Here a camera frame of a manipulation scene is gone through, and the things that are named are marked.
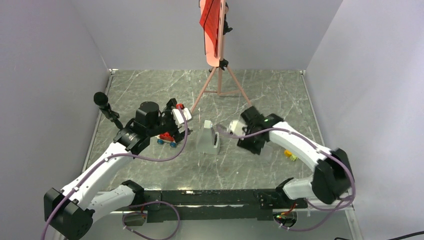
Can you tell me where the yellow green toy block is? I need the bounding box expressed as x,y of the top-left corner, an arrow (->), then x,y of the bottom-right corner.
283,149 -> 298,161

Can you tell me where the red sheet music folder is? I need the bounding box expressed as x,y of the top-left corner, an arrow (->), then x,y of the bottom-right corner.
199,0 -> 222,57

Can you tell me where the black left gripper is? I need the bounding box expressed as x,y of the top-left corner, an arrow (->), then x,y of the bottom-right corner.
147,99 -> 193,143

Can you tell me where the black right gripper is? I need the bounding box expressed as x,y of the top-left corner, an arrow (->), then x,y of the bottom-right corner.
237,124 -> 266,155

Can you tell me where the black microphone on stand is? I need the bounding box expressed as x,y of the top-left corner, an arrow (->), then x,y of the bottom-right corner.
93,91 -> 124,130

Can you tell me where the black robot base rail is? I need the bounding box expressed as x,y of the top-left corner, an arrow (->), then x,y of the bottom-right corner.
110,188 -> 309,223

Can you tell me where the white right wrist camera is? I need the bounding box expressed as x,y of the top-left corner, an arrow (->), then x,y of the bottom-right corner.
228,120 -> 247,136

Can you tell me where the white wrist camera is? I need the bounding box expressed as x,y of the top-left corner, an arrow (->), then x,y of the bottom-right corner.
228,120 -> 247,136
171,103 -> 192,127

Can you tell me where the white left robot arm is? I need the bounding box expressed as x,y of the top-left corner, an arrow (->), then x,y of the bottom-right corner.
41,98 -> 192,240

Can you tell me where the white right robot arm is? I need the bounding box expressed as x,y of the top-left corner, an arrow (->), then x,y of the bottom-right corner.
229,106 -> 355,208

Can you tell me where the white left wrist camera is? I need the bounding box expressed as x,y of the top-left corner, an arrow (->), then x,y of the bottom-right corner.
171,103 -> 192,127

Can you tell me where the pink tripod music stand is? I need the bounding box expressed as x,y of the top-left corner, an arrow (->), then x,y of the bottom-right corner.
190,0 -> 252,113

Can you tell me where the clear plastic metronome cover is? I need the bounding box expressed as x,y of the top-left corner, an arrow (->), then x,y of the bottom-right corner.
257,143 -> 274,162

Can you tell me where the black cable bottom right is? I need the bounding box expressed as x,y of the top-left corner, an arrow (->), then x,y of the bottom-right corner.
333,231 -> 424,240

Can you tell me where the red blue toy car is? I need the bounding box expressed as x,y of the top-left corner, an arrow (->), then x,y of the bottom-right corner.
156,132 -> 177,148

